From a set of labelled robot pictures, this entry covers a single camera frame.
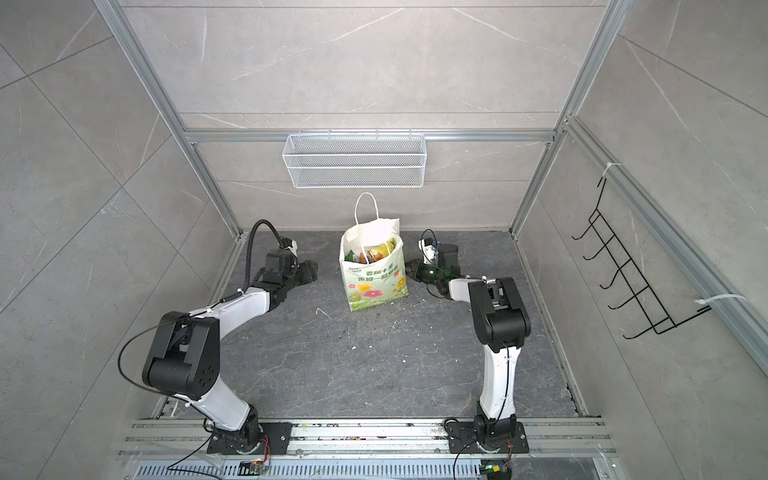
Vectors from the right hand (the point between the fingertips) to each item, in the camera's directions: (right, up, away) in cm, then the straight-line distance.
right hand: (399, 265), depth 99 cm
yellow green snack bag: (-7, +4, -11) cm, 14 cm away
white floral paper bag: (-9, -5, -14) cm, 17 cm away
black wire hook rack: (+52, -7, -37) cm, 64 cm away
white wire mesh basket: (-18, +36, +2) cm, 40 cm away
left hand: (-29, +2, -5) cm, 29 cm away
